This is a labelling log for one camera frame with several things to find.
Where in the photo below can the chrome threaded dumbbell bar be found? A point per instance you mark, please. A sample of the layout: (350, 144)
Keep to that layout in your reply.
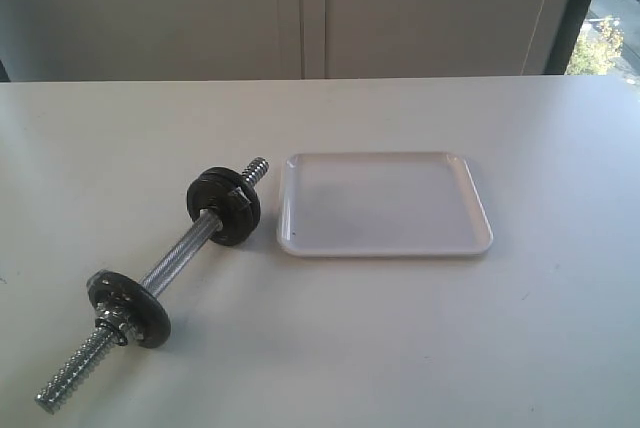
(93, 350)

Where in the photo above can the white rectangular plastic tray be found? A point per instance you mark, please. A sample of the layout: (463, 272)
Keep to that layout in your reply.
(381, 205)

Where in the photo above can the chrome spin-lock collar nut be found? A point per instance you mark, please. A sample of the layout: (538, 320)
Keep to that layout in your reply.
(118, 322)

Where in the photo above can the black window frame post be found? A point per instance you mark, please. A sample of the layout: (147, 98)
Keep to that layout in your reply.
(566, 36)

